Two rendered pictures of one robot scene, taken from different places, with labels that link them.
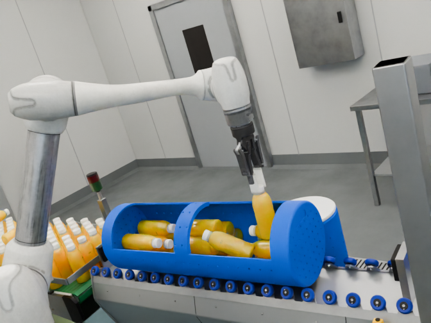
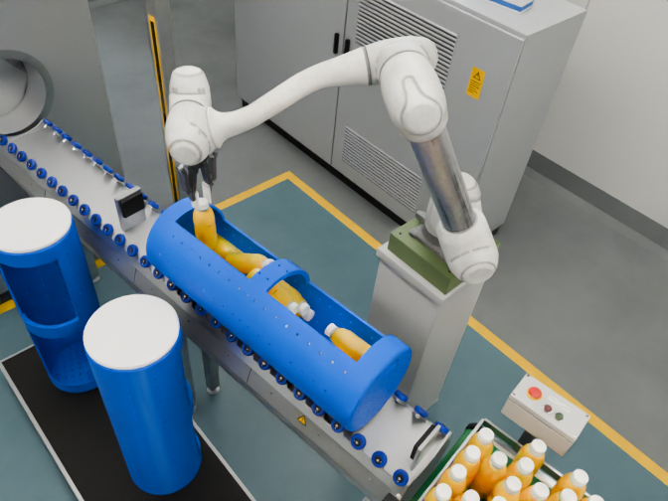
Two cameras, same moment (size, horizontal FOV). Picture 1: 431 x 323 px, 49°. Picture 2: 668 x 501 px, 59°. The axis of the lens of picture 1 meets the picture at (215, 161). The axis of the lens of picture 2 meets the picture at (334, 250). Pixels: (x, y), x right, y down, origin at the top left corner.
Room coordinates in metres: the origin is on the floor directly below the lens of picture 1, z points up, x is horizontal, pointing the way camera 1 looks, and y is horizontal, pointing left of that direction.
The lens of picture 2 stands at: (2.83, 0.26, 2.51)
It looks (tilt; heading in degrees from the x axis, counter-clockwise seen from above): 45 degrees down; 178
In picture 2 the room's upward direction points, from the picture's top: 7 degrees clockwise
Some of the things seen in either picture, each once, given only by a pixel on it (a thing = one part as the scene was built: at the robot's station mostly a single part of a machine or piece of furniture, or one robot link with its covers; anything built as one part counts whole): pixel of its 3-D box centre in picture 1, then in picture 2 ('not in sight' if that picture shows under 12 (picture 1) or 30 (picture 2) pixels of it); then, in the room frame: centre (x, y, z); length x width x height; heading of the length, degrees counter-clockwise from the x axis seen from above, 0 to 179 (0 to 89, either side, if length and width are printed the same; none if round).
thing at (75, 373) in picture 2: not in sight; (60, 304); (1.38, -0.76, 0.59); 0.28 x 0.28 x 0.88
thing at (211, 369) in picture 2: not in sight; (209, 351); (1.35, -0.18, 0.31); 0.06 x 0.06 x 0.63; 52
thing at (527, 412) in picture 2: not in sight; (544, 414); (1.95, 0.94, 1.05); 0.20 x 0.10 x 0.10; 52
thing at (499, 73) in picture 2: not in sight; (368, 71); (-0.54, 0.45, 0.72); 2.15 x 0.54 x 1.45; 45
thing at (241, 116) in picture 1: (238, 115); not in sight; (1.48, -0.11, 1.56); 0.09 x 0.09 x 0.06
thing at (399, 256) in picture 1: (404, 272); (131, 210); (1.23, -0.45, 1.00); 0.10 x 0.04 x 0.15; 142
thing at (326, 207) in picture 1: (301, 212); (132, 330); (1.78, -0.28, 1.03); 0.28 x 0.28 x 0.01
